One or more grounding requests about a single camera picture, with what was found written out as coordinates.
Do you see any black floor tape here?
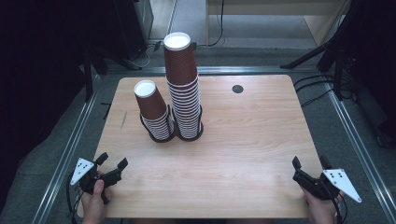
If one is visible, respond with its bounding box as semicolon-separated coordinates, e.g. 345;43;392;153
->
100;102;112;120

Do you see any dark computer tower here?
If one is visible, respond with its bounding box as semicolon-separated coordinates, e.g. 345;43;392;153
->
114;0;154;61

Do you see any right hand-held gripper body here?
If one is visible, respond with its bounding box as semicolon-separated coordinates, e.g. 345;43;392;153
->
292;168;362;203

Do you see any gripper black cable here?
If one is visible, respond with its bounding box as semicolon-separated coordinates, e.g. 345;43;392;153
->
330;190;348;224
65;172;84;224

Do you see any black wire cup holder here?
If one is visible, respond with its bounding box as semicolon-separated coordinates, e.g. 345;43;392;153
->
138;104;205;144

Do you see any black floor cable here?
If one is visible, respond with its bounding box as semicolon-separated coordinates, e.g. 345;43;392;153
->
295;79;336;93
292;74;336;87
300;88;336;108

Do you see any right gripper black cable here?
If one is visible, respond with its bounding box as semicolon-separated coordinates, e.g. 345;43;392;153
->
330;190;348;224

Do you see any black tripod stand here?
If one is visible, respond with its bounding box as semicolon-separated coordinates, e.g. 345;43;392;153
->
279;0;370;101

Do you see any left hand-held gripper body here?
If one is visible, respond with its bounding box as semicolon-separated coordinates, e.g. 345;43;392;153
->
69;157;122;204

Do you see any hanging black cable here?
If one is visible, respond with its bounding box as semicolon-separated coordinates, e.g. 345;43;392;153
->
205;0;226;48

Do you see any person's left hand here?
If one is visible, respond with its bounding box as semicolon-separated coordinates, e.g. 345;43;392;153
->
81;179;114;224

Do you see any metal floor rail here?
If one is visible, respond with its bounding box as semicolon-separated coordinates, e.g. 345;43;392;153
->
31;74;101;224
323;81;396;224

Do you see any light wooden furniture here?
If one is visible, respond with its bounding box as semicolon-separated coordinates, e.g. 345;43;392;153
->
205;0;353;48

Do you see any person's right hand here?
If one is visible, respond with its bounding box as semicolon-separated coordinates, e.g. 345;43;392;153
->
303;188;346;224

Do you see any white cable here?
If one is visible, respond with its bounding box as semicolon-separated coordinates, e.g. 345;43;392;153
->
130;43;161;68

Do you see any tall stack of brown cups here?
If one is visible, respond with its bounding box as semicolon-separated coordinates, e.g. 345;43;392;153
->
166;76;204;140

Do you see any brown paper cup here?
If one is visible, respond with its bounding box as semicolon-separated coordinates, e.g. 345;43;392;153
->
163;32;199;87

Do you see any short stack of brown cups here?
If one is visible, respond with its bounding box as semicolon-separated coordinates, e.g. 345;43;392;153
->
134;79;176;142

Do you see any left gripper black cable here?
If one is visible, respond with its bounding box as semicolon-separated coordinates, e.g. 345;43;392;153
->
65;172;84;224

